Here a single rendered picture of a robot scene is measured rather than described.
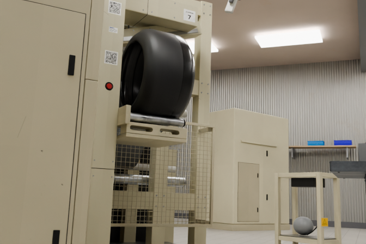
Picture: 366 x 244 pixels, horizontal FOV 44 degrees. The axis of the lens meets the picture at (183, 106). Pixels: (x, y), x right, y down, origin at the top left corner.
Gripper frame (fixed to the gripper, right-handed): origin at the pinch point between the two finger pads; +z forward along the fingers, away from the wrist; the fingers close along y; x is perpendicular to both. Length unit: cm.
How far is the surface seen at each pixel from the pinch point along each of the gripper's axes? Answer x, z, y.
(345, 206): 46, -43, 874
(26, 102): 43, 64, -33
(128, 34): 107, -14, 80
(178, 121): 44, 35, 73
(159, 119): 51, 39, 64
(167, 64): 51, 11, 51
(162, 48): 56, 4, 48
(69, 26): 44, 32, -28
